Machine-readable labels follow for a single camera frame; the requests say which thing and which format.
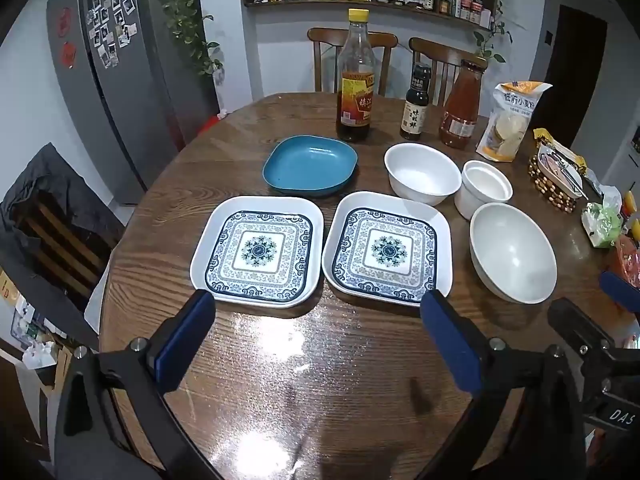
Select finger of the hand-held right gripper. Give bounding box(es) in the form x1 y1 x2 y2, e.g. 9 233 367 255
546 297 617 361
599 271 640 314

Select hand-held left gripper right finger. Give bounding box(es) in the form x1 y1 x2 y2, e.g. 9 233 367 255
419 289 587 480

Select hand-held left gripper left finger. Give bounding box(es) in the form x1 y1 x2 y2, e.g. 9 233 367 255
52 289 221 480

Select large white bowl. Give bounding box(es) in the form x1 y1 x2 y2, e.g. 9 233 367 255
469 202 558 305

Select blue patterned square plate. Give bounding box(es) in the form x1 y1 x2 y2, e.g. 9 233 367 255
191 195 323 308
321 191 454 307

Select straight-sided white bowl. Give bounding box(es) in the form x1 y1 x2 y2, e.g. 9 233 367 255
454 159 514 221

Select medium white bowl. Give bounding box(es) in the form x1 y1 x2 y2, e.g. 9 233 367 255
383 142 462 206

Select red snack packet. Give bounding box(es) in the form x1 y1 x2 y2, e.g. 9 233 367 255
614 234 640 287

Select green tissue pack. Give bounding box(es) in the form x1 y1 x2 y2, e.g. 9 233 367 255
581 201 624 249

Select beaded woven basket with tray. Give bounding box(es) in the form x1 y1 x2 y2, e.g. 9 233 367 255
527 152 586 215

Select metal tongs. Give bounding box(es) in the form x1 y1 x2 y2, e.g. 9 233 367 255
549 152 590 200

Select white oval dish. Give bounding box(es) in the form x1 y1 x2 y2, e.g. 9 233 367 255
536 141 585 200

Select slatted wooden chair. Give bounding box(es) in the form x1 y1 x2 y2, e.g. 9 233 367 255
12 194 112 302

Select bag of round crackers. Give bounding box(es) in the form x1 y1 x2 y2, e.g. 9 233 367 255
475 80 554 163

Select dark door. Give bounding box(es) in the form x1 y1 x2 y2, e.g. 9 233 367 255
542 4 609 128

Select red sauce bottle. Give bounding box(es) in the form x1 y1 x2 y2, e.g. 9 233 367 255
438 59 486 150

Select small dark sauce bottle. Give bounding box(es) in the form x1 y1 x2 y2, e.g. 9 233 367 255
399 62 431 142

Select grey refrigerator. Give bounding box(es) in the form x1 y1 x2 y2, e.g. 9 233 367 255
46 0 221 206

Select yellow-capped vinegar bottle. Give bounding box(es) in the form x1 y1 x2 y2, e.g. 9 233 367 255
335 8 376 143

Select wooden dining chair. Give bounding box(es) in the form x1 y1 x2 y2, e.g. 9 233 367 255
306 27 399 97
408 37 489 107

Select small green vine plant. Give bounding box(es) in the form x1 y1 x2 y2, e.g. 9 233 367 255
472 0 514 63

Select hanging green vine plant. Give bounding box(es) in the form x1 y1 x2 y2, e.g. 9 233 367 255
149 0 224 87

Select cluster of fridge photos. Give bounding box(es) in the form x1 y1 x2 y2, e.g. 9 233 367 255
84 0 139 69

